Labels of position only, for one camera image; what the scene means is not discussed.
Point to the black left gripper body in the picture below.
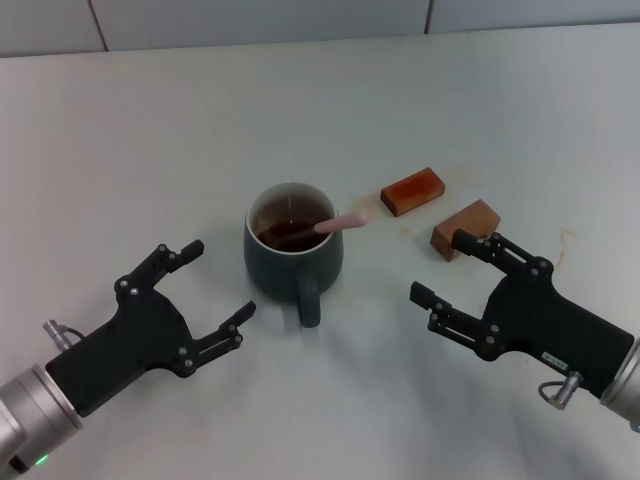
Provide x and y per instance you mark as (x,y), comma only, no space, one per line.
(132,340)

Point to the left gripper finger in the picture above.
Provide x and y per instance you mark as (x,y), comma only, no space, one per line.
(152,267)
(217,342)

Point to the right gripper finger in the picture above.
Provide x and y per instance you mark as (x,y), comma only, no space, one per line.
(505,252)
(460,325)

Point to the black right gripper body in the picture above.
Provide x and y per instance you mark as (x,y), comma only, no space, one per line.
(555,330)

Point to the grey ceramic cup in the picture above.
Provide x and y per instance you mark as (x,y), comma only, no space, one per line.
(280,270)

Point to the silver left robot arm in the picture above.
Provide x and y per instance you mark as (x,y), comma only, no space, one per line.
(27,410)

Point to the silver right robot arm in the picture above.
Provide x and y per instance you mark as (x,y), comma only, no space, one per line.
(625,390)

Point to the arched light wooden block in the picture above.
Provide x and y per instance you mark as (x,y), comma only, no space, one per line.
(475,217)

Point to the flat reddish wooden block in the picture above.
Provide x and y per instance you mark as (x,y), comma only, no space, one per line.
(412,190)

